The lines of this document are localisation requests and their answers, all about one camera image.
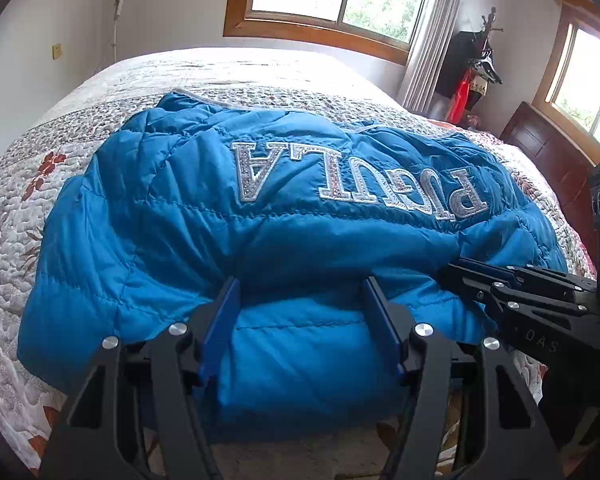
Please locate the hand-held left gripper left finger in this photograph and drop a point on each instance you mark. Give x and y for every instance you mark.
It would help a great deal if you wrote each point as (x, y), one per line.
(220, 330)

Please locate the grey pleated curtain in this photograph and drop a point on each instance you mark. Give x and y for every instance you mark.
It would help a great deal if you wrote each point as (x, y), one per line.
(430, 50)

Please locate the black clothes hanger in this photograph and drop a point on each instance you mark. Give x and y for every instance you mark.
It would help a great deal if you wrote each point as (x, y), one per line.
(490, 72)

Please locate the small pink object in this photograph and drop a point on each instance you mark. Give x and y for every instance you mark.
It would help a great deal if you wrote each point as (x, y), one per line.
(474, 120)

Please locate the bed with floral quilt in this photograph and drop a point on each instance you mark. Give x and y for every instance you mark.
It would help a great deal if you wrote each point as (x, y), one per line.
(40, 200)

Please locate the red bag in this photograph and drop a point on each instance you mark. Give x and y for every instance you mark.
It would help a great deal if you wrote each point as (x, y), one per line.
(461, 100)

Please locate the dark wooden headboard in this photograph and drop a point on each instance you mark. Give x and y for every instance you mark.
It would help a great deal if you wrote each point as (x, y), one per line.
(540, 140)

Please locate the narrow wooden framed window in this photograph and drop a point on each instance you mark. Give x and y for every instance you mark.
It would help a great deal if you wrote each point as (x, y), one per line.
(585, 85)

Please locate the blue puffer jacket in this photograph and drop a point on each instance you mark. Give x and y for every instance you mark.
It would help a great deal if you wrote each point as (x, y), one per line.
(280, 230)

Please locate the dark hanging garment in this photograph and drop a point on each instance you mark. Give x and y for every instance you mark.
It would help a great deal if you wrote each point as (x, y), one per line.
(452, 65)

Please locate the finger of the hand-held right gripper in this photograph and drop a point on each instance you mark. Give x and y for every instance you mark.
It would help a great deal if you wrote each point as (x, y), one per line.
(540, 300)
(470, 280)

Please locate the yellowed wall switch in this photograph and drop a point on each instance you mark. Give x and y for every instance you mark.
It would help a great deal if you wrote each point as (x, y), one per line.
(57, 51)

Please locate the wooden coat rack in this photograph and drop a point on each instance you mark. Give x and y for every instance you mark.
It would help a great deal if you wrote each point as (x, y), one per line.
(492, 17)

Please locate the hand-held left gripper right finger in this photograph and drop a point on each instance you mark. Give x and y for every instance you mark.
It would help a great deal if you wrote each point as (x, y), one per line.
(382, 330)

